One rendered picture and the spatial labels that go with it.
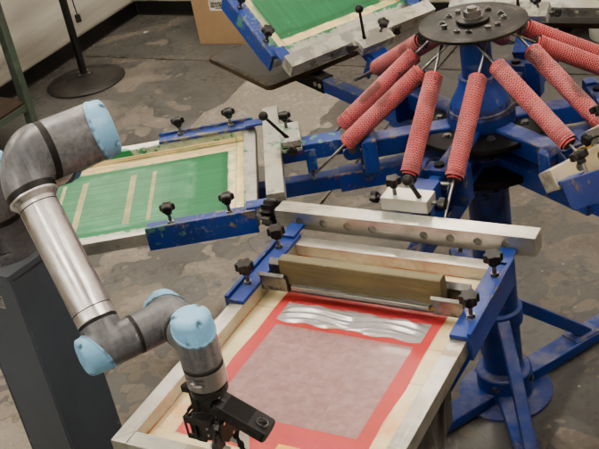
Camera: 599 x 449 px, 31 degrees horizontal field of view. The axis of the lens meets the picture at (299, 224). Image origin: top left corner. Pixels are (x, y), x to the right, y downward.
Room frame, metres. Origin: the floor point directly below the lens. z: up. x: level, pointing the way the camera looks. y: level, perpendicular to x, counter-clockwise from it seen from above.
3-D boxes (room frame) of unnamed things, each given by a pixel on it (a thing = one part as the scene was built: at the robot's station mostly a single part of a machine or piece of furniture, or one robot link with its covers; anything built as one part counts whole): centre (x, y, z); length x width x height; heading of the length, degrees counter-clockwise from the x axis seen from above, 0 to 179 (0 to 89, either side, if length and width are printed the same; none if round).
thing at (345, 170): (2.77, 0.05, 0.90); 1.24 x 0.06 x 0.06; 87
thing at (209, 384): (1.54, 0.22, 1.20); 0.08 x 0.08 x 0.05
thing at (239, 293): (2.20, 0.10, 0.98); 0.30 x 0.05 x 0.07; 147
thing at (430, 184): (2.32, -0.30, 1.02); 0.17 x 0.06 x 0.05; 147
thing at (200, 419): (1.55, 0.22, 1.12); 0.09 x 0.08 x 0.12; 57
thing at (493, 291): (1.90, -0.36, 0.98); 0.30 x 0.05 x 0.07; 147
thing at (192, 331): (1.55, 0.22, 1.28); 0.09 x 0.08 x 0.11; 26
